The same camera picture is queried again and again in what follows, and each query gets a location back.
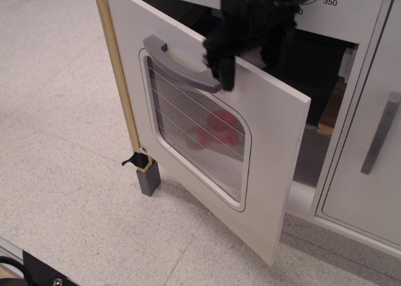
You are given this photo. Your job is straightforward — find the grey cupboard door handle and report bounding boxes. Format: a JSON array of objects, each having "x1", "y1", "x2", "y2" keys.
[{"x1": 361, "y1": 91, "x2": 400, "y2": 175}]

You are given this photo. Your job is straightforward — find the white oven door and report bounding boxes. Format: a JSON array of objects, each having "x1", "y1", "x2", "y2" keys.
[{"x1": 108, "y1": 0, "x2": 311, "y2": 264}]

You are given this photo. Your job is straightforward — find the black clip on leg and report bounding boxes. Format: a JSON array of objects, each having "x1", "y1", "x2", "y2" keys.
[{"x1": 122, "y1": 152, "x2": 148, "y2": 169}]

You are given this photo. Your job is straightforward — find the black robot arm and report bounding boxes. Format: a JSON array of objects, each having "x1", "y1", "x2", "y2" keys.
[{"x1": 203, "y1": 0, "x2": 299, "y2": 91}]

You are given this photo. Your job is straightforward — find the red toy cup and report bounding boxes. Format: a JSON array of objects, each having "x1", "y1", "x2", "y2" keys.
[{"x1": 206, "y1": 110, "x2": 240, "y2": 146}]

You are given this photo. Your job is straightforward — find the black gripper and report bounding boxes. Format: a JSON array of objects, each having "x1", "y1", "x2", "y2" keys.
[{"x1": 203, "y1": 0, "x2": 298, "y2": 91}]

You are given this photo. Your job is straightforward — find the white toy kitchen cabinet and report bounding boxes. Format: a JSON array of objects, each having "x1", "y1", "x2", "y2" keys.
[{"x1": 96, "y1": 0, "x2": 400, "y2": 264}]

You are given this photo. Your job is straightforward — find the white cupboard door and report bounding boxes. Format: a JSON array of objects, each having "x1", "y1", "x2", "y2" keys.
[{"x1": 316, "y1": 0, "x2": 400, "y2": 252}]

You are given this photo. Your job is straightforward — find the grey cabinet leg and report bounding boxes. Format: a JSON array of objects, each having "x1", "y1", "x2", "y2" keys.
[{"x1": 137, "y1": 161, "x2": 161, "y2": 197}]

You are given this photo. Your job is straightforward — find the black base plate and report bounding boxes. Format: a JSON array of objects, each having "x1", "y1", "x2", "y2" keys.
[{"x1": 23, "y1": 250, "x2": 78, "y2": 286}]

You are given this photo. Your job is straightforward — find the red toy strawberry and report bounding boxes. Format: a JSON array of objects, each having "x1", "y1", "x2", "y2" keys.
[{"x1": 185, "y1": 126, "x2": 208, "y2": 151}]

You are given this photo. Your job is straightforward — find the black cable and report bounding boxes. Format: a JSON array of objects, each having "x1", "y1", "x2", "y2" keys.
[{"x1": 0, "y1": 255, "x2": 35, "y2": 286}]

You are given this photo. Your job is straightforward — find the dark grey oven tray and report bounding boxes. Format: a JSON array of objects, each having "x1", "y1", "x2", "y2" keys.
[{"x1": 264, "y1": 30, "x2": 355, "y2": 127}]

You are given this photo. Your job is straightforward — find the grey oven door handle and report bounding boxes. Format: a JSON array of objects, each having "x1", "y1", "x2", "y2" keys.
[{"x1": 143, "y1": 34, "x2": 222, "y2": 93}]

